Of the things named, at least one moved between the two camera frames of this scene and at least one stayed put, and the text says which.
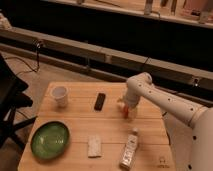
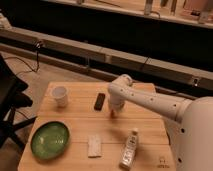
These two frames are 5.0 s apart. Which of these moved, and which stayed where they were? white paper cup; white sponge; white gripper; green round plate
Moved: white gripper
Stayed: white paper cup; white sponge; green round plate
